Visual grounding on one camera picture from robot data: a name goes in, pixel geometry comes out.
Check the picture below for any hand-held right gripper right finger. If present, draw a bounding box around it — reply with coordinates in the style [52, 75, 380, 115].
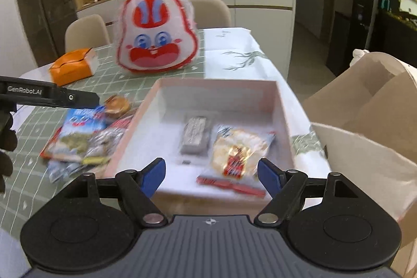
[254, 158, 354, 226]

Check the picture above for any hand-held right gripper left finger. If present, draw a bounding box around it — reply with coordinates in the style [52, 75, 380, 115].
[67, 158, 167, 227]

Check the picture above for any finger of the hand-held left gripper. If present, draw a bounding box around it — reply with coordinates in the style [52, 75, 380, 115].
[55, 87, 100, 109]

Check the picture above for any blue cartoon snack packet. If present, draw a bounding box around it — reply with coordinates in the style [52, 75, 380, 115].
[54, 107, 108, 163]

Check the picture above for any red striped snack packet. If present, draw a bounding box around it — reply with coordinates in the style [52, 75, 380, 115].
[109, 116, 135, 135]

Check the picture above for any pink cardboard box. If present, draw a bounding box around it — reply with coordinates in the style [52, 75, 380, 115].
[103, 78, 296, 215]

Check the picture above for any person's left hand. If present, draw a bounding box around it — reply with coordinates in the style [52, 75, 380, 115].
[0, 110, 18, 194]

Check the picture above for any orange tissue box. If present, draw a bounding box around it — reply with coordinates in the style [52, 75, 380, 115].
[49, 48, 99, 86]

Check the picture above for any round brown snack packet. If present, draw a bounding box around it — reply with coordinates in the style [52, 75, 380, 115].
[104, 96, 131, 118]

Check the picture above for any red stick snack packet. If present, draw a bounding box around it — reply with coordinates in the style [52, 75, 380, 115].
[196, 176, 266, 198]

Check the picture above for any rice cracker packet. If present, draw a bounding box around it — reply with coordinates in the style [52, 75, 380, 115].
[208, 125, 277, 179]

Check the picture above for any green checked tablecloth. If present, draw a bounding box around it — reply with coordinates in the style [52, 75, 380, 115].
[0, 29, 209, 278]

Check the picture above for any silver snack packet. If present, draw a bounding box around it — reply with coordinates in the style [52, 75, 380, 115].
[83, 130, 127, 166]

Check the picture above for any red edged snack packet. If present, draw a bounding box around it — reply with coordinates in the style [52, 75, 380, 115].
[41, 128, 66, 159]

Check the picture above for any grey snack packet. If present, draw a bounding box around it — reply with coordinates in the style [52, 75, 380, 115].
[180, 115, 212, 155]

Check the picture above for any beige dining chair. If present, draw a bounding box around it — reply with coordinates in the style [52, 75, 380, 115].
[64, 14, 111, 52]
[187, 0, 232, 28]

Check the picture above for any pale blue snack packet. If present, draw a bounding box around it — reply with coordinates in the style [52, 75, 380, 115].
[48, 161, 85, 182]

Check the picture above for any rabbit face snack bag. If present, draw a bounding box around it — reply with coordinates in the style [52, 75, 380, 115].
[115, 0, 200, 73]

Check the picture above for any beige open cardboard box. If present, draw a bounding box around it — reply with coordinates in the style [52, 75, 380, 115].
[303, 52, 417, 278]

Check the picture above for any white leaf print tablecloth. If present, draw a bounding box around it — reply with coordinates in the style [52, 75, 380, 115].
[204, 27, 331, 176]

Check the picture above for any white plush toy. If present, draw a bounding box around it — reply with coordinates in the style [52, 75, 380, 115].
[350, 49, 370, 65]

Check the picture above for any black floor appliance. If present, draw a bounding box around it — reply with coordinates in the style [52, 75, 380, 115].
[348, 0, 373, 51]

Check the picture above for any black fish tank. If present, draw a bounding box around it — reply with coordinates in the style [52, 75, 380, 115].
[378, 0, 417, 38]

